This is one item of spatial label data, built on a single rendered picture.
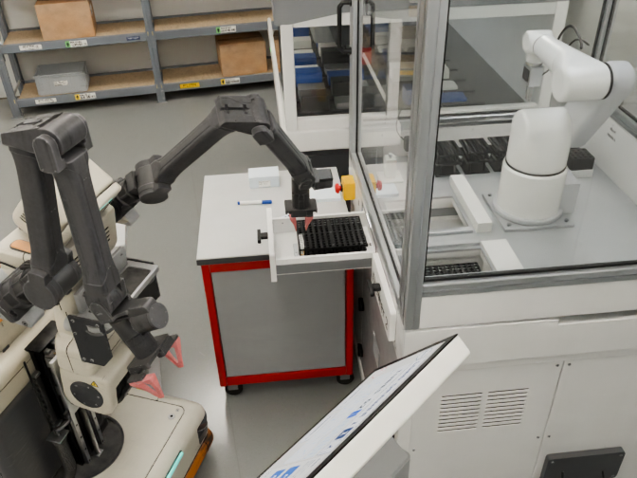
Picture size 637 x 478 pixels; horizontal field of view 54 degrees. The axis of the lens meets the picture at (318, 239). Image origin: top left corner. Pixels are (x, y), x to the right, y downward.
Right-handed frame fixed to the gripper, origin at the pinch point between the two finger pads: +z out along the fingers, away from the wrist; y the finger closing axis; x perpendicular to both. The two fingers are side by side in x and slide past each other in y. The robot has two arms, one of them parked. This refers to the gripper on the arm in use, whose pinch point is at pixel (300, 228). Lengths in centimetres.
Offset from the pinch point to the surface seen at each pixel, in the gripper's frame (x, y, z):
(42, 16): -351, 174, 39
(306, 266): 11.1, -0.9, 7.6
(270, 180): -59, 8, 18
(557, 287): 52, -62, -15
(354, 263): 11.1, -16.5, 7.2
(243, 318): -11, 22, 50
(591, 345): 53, -77, 7
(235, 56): -368, 27, 82
